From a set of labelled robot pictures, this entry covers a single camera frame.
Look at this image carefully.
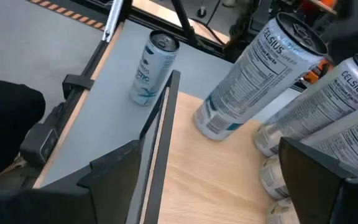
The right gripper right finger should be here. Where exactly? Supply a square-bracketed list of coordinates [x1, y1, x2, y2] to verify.
[278, 136, 358, 224]

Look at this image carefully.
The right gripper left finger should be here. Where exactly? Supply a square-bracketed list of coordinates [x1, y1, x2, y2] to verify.
[0, 139, 144, 224]

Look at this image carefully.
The Celsius can orange print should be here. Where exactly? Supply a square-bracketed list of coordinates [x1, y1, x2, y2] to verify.
[252, 54, 358, 157]

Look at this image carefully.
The white Celsius can blue band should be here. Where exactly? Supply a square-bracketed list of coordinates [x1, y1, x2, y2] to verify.
[193, 11, 329, 141]

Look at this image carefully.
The wooden shelf board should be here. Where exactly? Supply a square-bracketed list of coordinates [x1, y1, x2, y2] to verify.
[157, 91, 279, 224]

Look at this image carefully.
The black orange-striped mat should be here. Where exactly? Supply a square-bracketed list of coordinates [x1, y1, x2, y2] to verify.
[26, 0, 111, 30]

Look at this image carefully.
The wooden side board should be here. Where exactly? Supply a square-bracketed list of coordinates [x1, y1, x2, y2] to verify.
[132, 0, 231, 44]

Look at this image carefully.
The orange shop vacuum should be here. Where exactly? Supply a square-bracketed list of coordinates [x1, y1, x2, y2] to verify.
[300, 0, 337, 15]

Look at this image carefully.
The black metal shelf leg frame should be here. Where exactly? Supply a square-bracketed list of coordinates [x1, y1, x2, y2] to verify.
[137, 70, 181, 224]

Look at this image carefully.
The small grey camera box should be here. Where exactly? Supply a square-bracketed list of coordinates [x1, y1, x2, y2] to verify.
[19, 123, 59, 166]

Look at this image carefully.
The black rail clamp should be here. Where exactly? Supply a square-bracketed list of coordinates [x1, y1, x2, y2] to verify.
[62, 73, 95, 100]

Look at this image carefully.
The white bracket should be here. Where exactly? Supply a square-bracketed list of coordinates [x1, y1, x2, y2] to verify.
[101, 0, 124, 43]

